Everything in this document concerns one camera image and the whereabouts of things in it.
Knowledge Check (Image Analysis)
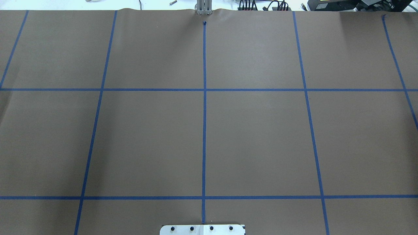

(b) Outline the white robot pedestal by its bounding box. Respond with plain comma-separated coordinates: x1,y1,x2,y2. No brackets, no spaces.
159,224,246,235

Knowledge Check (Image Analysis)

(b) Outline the black monitor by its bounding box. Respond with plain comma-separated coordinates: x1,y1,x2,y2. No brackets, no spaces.
307,0,413,12

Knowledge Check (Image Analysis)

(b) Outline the aluminium frame post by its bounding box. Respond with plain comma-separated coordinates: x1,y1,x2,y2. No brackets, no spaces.
195,0,213,15

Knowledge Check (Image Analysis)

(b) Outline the black USB hub right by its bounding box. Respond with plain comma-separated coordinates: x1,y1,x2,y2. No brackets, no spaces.
267,0,291,11

